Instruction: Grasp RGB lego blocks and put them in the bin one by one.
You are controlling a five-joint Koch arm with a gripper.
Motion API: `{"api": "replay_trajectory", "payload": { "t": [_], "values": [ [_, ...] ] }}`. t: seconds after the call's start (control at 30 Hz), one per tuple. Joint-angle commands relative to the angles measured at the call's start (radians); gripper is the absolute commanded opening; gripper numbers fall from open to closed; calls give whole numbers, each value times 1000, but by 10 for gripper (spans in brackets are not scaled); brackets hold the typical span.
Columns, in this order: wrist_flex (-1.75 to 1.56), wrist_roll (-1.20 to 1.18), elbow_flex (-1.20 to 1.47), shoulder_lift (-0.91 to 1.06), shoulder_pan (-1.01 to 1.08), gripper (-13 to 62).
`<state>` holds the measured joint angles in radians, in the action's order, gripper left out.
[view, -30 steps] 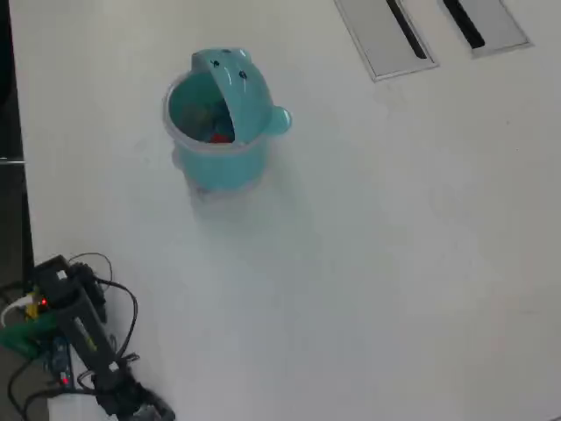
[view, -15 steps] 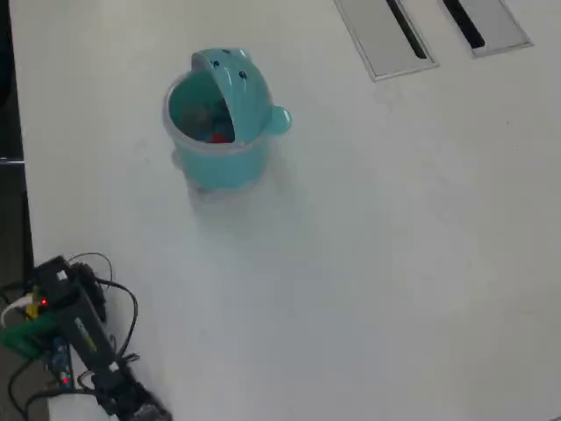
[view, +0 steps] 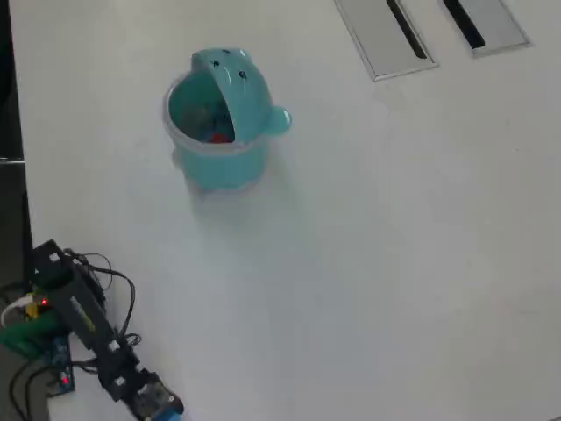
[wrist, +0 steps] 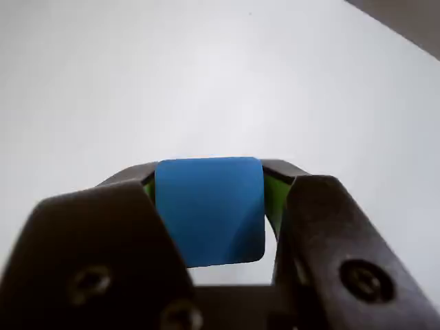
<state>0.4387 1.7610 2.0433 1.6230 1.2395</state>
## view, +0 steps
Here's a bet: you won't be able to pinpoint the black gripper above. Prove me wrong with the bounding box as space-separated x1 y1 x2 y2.
98 346 185 421

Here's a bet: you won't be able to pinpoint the blue lego block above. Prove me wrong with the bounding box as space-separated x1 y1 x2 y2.
153 405 183 421

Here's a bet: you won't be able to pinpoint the teal animal shaped bin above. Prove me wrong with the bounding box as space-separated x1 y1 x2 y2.
162 46 294 193

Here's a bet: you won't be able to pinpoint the blue circuit board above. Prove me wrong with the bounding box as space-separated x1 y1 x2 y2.
41 335 76 398

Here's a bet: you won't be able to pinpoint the green table clamp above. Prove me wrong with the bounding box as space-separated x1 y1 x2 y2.
0 311 58 359

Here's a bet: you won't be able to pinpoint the small controller board red light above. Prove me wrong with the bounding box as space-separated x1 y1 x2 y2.
24 280 52 310

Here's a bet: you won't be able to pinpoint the dark grey furniture panel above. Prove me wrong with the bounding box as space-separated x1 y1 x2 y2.
0 155 35 290

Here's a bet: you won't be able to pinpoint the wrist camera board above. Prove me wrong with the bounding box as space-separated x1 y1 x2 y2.
132 380 171 417

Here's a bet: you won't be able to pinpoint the thin black arm wires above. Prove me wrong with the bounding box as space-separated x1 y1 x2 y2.
65 249 144 374

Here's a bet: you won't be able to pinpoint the thick black cable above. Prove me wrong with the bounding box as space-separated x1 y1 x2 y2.
8 361 58 421

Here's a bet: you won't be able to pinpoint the white cable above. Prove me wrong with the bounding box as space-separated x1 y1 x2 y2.
0 296 34 328

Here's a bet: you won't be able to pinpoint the wide silver cable grommet plate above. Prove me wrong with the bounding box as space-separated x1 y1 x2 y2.
333 0 440 82

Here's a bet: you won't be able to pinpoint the narrow silver cable grommet plate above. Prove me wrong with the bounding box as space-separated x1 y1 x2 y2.
437 0 535 60

